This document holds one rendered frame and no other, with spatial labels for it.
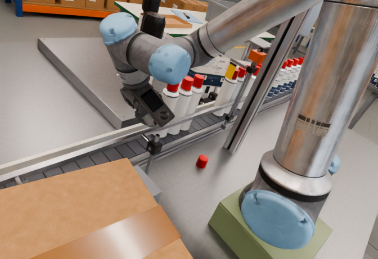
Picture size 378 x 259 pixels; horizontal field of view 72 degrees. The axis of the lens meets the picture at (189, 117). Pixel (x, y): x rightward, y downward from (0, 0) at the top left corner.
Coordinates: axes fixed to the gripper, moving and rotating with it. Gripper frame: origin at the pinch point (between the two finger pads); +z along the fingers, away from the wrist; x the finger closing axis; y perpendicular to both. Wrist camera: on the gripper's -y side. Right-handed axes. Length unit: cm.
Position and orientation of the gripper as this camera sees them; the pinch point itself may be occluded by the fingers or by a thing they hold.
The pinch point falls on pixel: (155, 125)
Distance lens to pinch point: 80.3
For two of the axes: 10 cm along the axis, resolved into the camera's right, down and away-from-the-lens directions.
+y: -6.9, -5.6, 4.7
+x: -7.2, 5.9, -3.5
